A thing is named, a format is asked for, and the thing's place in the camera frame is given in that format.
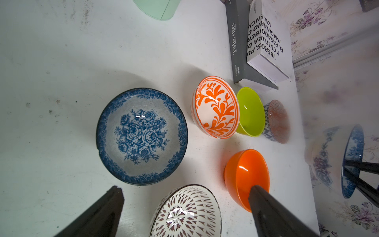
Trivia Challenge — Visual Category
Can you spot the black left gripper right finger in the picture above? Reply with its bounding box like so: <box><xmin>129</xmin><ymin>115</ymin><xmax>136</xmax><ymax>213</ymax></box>
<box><xmin>248</xmin><ymin>185</ymin><xmax>318</xmax><ymax>237</ymax></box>

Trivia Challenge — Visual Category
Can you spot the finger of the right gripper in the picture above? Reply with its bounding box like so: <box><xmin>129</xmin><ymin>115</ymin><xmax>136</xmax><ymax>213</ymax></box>
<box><xmin>344</xmin><ymin>160</ymin><xmax>379</xmax><ymax>174</ymax></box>
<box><xmin>343</xmin><ymin>168</ymin><xmax>379</xmax><ymax>207</ymax></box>

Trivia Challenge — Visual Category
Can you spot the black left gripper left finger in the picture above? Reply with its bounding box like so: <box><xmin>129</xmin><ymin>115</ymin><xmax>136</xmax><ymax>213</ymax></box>
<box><xmin>56</xmin><ymin>186</ymin><xmax>124</xmax><ymax>237</ymax></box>

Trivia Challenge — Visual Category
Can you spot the plain orange bowl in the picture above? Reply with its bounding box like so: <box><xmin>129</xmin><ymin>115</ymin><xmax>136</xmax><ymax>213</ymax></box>
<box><xmin>224</xmin><ymin>149</ymin><xmax>270</xmax><ymax>212</ymax></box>

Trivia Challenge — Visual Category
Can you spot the brown white patterned bowl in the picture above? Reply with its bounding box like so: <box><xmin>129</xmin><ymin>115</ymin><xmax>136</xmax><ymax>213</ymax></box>
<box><xmin>150</xmin><ymin>184</ymin><xmax>222</xmax><ymax>237</ymax></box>

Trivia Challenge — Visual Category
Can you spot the red patterned bowl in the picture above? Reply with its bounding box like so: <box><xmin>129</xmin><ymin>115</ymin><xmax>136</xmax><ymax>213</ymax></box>
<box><xmin>263</xmin><ymin>100</ymin><xmax>291</xmax><ymax>144</ymax></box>

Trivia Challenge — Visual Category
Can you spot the dark rimmed blue floral bowl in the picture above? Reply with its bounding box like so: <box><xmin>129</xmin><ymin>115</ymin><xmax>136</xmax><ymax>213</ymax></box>
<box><xmin>96</xmin><ymin>88</ymin><xmax>189</xmax><ymax>186</ymax></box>

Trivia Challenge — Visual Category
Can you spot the lime green bowl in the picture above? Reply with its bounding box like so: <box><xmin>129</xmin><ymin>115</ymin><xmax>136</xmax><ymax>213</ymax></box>
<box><xmin>236</xmin><ymin>87</ymin><xmax>265</xmax><ymax>137</ymax></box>

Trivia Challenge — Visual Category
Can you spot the orange floral white bowl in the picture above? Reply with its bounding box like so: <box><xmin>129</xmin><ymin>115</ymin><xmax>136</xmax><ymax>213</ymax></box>
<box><xmin>191</xmin><ymin>76</ymin><xmax>240</xmax><ymax>139</ymax></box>

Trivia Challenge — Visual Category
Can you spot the white book black lettering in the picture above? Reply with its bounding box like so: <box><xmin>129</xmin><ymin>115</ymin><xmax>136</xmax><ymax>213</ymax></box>
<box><xmin>246</xmin><ymin>1</ymin><xmax>294</xmax><ymax>85</ymax></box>

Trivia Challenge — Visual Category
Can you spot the grey book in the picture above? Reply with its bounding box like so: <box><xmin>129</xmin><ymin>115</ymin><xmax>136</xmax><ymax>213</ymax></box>
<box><xmin>225</xmin><ymin>0</ymin><xmax>279</xmax><ymax>91</ymax></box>

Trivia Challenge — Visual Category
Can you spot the mint green pen cup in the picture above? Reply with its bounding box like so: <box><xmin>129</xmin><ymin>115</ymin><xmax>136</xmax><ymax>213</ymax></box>
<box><xmin>133</xmin><ymin>0</ymin><xmax>180</xmax><ymax>21</ymax></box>

